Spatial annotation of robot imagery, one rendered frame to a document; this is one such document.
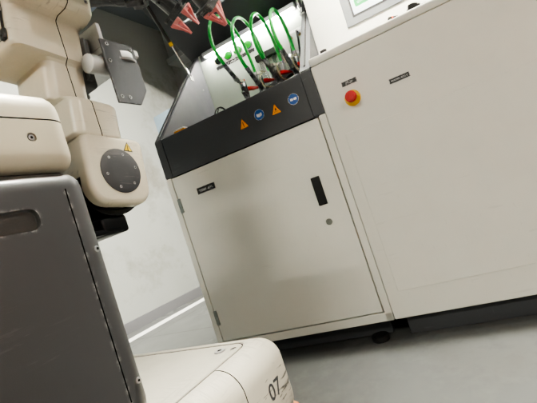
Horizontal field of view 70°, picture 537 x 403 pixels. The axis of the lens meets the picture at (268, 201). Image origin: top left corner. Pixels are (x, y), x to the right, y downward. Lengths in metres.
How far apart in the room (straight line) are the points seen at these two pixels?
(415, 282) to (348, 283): 0.21
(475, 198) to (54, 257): 1.09
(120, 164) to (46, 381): 0.50
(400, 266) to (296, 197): 0.41
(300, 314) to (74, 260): 0.98
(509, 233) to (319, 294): 0.62
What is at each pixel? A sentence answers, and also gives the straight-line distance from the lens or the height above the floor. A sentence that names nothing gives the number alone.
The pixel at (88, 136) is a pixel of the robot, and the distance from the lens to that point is 0.91.
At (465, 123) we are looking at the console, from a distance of 1.27.
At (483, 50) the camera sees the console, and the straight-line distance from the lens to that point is 1.31.
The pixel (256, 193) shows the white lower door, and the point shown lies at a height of 0.61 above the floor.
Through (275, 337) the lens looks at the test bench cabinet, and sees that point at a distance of 1.51.
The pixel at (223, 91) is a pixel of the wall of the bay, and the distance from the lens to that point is 2.11.
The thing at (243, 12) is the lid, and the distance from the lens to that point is 2.08.
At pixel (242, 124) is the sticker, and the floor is 0.87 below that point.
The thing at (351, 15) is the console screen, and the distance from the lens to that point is 1.65.
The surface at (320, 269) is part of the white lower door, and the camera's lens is 1.36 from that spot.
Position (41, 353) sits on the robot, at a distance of 0.58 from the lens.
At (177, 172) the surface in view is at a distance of 1.57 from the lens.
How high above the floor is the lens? 0.53
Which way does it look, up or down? 2 degrees up
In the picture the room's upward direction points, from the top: 18 degrees counter-clockwise
